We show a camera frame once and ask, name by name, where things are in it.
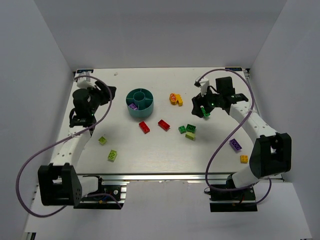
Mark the yellow lego brick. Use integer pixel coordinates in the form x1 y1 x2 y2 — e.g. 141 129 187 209
240 155 249 164

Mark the red lego brick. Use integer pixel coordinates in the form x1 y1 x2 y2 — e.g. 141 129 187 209
158 119 170 131
138 121 150 134

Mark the dark green lego brick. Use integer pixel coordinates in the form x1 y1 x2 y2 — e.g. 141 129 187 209
186 124 196 134

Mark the right red lego brick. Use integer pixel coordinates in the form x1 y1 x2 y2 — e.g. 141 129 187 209
158 119 170 131

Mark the left red lego brick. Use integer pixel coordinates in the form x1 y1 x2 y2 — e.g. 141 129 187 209
138 121 150 134

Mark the left blue corner label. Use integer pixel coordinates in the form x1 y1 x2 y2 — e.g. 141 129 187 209
76 69 94 74

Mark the small lime lego brick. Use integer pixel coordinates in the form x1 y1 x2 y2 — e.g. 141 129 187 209
98 136 107 145

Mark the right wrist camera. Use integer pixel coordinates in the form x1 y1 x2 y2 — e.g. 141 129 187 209
194 77 210 97

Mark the blue corner label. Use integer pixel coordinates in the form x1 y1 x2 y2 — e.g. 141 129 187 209
76 69 94 74
224 67 243 72

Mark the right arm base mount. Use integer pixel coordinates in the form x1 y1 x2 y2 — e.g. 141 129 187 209
203 187 258 213

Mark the yellow orange lego figure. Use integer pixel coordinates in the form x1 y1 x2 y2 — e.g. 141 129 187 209
169 93 183 107

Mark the purple cable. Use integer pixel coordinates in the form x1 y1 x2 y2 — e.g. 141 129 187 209
197 68 272 204
15 74 123 218

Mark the small green lego brick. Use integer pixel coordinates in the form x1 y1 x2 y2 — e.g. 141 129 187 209
178 125 187 134

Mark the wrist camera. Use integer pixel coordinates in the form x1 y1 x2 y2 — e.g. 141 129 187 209
194 77 210 97
75 72 93 89

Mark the thin green lego piece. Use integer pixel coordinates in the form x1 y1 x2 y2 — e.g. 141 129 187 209
200 106 211 119

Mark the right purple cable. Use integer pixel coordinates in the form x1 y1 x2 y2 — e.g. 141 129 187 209
197 68 272 204

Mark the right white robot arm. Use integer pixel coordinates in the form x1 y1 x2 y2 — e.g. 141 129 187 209
191 77 292 189

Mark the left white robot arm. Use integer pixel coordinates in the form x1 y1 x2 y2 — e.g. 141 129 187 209
37 81 117 206

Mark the pale green sloped lego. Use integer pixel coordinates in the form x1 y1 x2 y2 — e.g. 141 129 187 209
185 132 196 140

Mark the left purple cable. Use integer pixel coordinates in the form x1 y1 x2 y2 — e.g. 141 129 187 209
15 74 123 218

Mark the purple lego brick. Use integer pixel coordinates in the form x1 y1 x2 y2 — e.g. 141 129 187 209
128 103 139 111
229 138 242 153

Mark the teal round divided container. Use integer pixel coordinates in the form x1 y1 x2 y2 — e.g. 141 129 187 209
125 88 154 119

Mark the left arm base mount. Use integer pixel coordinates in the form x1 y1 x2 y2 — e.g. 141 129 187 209
73 183 127 210

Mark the right blue corner label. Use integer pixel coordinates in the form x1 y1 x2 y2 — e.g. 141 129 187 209
224 67 243 72

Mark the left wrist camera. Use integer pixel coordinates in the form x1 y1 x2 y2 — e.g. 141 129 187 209
75 72 93 89

